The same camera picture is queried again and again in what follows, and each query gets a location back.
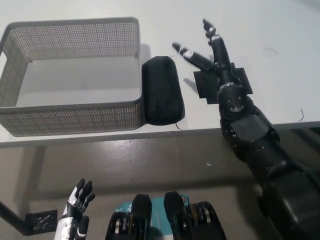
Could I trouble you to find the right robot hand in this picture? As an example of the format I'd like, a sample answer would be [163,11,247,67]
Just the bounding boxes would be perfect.
[171,18,238,89]

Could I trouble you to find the grey perforated plastic basket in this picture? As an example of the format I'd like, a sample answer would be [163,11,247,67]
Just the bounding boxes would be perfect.
[0,16,147,138]

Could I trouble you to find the black fabric pencil case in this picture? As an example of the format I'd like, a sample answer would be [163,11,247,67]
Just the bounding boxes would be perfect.
[141,55,186,126]

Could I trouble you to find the black metal table leg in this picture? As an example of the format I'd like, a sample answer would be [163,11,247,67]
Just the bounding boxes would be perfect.
[0,199,27,232]

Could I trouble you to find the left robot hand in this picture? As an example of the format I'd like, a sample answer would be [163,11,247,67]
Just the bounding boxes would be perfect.
[53,178,96,240]

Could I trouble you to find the black flat square mat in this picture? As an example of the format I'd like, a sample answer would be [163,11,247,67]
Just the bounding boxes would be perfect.
[193,61,254,105]

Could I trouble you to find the robot torso black teal blocks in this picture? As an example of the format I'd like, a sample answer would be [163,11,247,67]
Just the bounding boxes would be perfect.
[104,191,227,240]

